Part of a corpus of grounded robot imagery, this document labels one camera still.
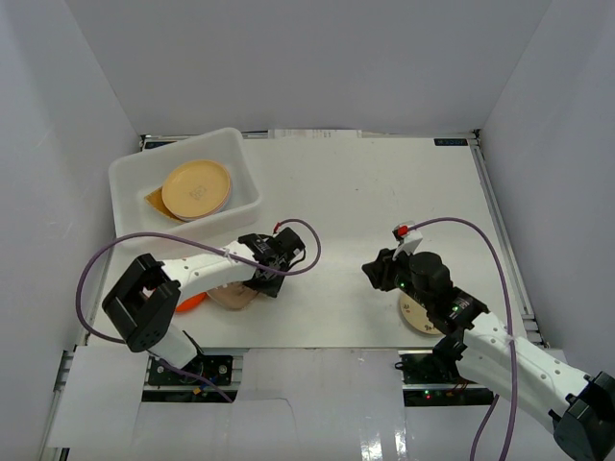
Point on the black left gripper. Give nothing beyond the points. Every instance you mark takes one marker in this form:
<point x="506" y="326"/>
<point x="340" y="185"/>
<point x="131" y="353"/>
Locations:
<point x="268" y="280"/>

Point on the white plastic bin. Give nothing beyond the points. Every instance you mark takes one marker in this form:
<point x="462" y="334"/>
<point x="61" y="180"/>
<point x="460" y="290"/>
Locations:
<point x="134" y="176"/>

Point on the orange round plate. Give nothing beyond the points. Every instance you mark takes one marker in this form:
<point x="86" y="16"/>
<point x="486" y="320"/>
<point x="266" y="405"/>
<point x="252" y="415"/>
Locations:
<point x="191" y="303"/>

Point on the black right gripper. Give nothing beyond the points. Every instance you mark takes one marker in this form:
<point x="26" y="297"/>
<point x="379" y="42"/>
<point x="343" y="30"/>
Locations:
<point x="380" y="276"/>

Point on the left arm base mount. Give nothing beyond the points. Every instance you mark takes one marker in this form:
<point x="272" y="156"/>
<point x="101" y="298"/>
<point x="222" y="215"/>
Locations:
<point x="164" y="386"/>

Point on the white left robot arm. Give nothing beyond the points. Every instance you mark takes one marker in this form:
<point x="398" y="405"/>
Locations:
<point x="143" y="302"/>

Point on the woven bamboo fan tray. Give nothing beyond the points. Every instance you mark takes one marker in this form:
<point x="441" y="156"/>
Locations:
<point x="154" y="199"/>

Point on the brown square plate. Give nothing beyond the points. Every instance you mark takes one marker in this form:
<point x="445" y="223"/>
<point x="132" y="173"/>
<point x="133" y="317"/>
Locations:
<point x="233" y="296"/>

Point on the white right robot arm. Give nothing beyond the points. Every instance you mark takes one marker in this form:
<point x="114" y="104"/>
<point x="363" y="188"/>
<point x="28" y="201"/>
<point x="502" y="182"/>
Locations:
<point x="577" y="408"/>

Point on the paper sheet at back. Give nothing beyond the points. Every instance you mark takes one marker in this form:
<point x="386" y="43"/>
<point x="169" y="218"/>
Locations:
<point x="313" y="133"/>

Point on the beige floral round plate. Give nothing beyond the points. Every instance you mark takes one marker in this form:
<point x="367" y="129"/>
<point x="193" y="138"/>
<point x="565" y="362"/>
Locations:
<point x="416" y="316"/>

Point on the yellow round plate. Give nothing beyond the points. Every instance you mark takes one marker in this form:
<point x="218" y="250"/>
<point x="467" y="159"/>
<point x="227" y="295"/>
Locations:
<point x="196" y="189"/>

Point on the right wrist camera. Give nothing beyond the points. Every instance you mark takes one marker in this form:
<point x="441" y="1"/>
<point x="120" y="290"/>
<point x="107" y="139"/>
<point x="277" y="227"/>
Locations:
<point x="408" y="238"/>

